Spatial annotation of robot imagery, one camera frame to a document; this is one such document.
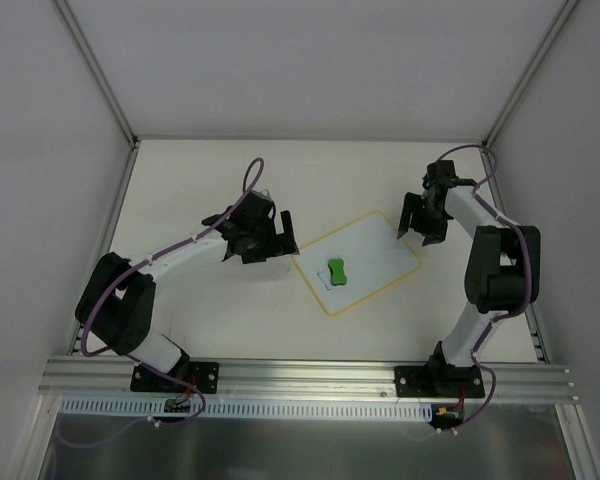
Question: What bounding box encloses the green whiteboard eraser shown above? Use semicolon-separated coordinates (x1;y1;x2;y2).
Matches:
327;258;348;287

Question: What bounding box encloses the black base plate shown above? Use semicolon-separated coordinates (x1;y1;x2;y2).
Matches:
394;365;485;399
130;356;220;394

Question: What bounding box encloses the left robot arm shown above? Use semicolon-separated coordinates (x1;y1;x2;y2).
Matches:
75;192;299;393

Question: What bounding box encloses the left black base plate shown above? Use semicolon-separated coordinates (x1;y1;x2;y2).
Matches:
130;356;220;394

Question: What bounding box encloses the left aluminium frame post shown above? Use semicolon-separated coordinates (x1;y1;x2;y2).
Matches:
49;0;141;356

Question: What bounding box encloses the yellow-framed small whiteboard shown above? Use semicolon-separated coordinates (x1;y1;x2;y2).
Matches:
293;210;421;317

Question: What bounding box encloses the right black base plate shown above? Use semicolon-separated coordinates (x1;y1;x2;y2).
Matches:
394;365;485;399

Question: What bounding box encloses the right aluminium frame post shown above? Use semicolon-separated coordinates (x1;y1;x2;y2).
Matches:
479;0;581;364

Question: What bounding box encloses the white slotted cable duct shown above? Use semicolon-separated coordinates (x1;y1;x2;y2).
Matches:
59;396;433;423

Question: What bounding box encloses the aluminium frame post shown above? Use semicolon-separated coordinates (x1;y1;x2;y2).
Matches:
479;0;581;364
49;0;141;356

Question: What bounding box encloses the aluminium mounting rail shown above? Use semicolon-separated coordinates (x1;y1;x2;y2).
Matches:
38;356;581;405

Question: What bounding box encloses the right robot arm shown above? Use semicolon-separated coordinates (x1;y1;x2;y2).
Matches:
394;159;541;399

